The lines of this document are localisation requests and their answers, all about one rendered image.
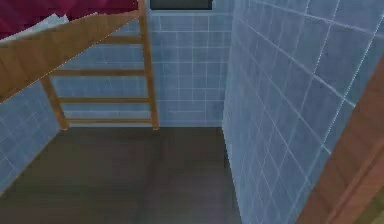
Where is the dark red cloth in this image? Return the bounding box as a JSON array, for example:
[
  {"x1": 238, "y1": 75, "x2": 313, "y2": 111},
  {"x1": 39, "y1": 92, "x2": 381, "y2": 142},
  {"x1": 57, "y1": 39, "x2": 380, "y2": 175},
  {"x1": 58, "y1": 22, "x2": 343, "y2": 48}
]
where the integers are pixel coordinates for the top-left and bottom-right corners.
[{"x1": 0, "y1": 0, "x2": 140, "y2": 41}]

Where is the light-brown wooden rack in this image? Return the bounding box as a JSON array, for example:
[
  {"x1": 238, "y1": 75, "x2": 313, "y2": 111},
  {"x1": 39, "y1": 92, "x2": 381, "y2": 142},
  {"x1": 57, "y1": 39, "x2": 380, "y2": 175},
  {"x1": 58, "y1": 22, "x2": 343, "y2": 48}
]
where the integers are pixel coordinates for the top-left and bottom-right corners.
[{"x1": 0, "y1": 0, "x2": 161, "y2": 131}]

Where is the dark framed wall panel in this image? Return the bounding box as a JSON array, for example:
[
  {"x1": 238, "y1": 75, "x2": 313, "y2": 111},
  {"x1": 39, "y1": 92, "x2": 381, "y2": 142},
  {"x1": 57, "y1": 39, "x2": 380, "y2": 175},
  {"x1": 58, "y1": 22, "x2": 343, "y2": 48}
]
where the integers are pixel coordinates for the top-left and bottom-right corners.
[{"x1": 149, "y1": 0, "x2": 214, "y2": 11}]

